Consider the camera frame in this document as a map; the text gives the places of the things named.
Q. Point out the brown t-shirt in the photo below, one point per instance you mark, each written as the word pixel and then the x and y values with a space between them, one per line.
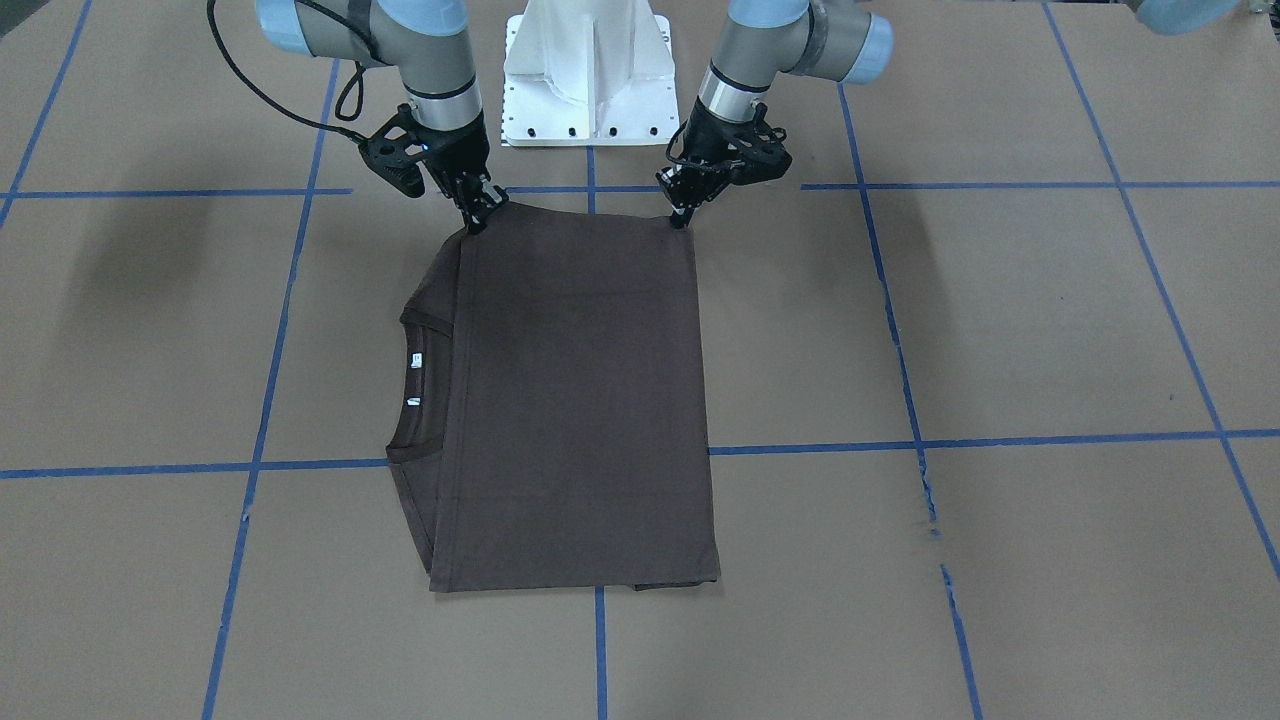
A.
pixel 553 426

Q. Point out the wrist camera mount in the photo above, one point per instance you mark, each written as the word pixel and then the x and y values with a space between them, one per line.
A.
pixel 388 153
pixel 761 152

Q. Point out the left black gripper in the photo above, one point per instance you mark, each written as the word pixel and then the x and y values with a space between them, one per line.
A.
pixel 704 140

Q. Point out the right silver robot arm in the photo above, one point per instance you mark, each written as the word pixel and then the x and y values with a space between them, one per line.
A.
pixel 426 41

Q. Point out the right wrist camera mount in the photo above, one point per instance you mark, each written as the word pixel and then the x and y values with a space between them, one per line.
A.
pixel 388 153

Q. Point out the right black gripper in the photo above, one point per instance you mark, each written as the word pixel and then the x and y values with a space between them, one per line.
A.
pixel 458 153

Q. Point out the white column base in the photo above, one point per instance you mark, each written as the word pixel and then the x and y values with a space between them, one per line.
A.
pixel 588 73

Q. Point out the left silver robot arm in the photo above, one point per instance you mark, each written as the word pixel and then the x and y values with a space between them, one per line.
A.
pixel 845 43

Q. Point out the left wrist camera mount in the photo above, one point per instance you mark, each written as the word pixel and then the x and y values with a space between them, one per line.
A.
pixel 761 152

